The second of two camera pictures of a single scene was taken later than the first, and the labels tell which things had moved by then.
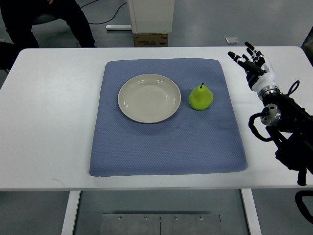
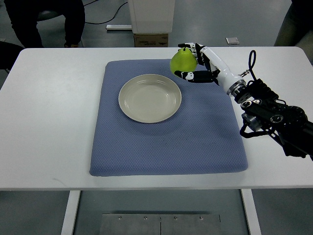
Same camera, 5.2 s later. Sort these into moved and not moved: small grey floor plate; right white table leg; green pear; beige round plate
Moved: green pear
Not moved: beige round plate; small grey floor plate; right white table leg
